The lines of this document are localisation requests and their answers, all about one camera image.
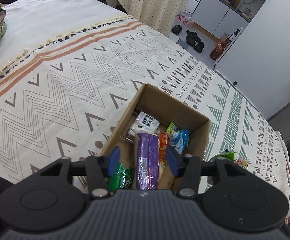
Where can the round table dotted tablecloth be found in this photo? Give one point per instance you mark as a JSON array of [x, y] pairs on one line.
[[158, 14]]

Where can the pink water bottle pack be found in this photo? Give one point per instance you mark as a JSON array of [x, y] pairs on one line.
[[186, 18]]

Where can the orange rice cracker pack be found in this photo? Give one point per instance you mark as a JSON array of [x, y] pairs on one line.
[[163, 143]]

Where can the black slippers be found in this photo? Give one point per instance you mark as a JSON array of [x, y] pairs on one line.
[[192, 38]]

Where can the white cabinet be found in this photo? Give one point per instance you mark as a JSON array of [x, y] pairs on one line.
[[216, 16]]

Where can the white black snack packet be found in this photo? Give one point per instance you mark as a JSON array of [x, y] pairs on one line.
[[143, 123]]

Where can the gold red candy packet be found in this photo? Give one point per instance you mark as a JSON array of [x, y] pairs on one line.
[[241, 162]]

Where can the bright green candy packet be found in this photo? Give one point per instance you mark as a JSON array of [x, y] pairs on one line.
[[230, 156]]

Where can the green snack packet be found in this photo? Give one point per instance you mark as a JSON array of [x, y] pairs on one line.
[[121, 179]]

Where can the patterned bed blanket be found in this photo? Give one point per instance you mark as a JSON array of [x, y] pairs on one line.
[[64, 97]]

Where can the blue snack packet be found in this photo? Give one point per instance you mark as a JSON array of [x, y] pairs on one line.
[[179, 138]]

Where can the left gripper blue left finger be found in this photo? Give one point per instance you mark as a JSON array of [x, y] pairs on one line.
[[98, 169]]

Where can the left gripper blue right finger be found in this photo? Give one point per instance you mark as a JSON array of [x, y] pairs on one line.
[[186, 170]]

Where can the open brown cardboard box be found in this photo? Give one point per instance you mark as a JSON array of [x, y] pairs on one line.
[[165, 109]]

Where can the purple long snack pack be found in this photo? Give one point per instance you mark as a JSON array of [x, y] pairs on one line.
[[147, 161]]

